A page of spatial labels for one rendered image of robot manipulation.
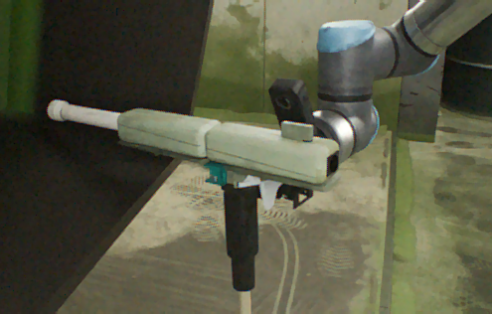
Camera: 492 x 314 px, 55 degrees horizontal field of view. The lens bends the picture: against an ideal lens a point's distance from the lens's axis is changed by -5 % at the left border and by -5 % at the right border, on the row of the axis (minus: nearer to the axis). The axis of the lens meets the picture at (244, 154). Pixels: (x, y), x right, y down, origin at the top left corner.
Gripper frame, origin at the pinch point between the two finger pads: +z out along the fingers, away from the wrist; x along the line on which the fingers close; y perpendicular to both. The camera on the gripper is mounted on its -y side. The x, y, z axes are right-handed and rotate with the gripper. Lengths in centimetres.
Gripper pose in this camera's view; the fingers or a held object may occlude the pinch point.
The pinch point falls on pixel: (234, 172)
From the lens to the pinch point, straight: 58.2
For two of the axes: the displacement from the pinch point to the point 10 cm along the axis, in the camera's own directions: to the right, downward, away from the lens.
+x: -8.2, -1.9, 5.4
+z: -5.7, 2.7, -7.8
